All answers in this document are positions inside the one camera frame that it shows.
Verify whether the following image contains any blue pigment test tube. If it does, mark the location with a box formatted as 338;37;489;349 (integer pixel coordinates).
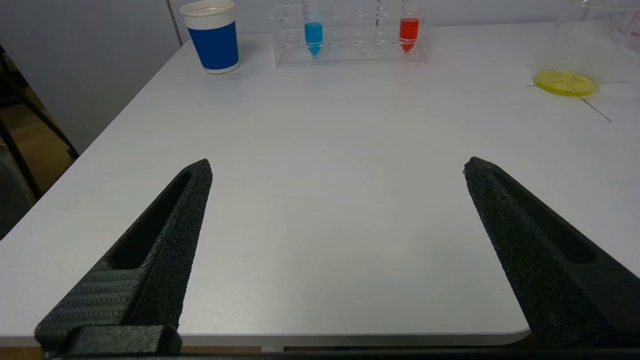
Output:
301;0;325;58

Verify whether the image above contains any blue paper cup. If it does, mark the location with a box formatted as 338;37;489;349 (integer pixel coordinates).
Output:
179;0;241;75

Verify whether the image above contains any black stand frame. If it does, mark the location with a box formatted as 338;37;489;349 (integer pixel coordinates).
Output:
0;44;81;201

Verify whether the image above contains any clear glass beaker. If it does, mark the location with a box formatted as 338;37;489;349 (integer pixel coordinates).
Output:
531;0;640;99

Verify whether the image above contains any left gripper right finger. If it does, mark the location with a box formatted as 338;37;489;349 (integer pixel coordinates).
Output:
462;156;640;349

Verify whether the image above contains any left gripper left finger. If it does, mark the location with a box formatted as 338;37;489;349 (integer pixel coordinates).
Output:
35;159;214;351

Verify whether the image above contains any red pigment test tube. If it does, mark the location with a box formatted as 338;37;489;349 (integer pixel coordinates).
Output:
398;0;422;55

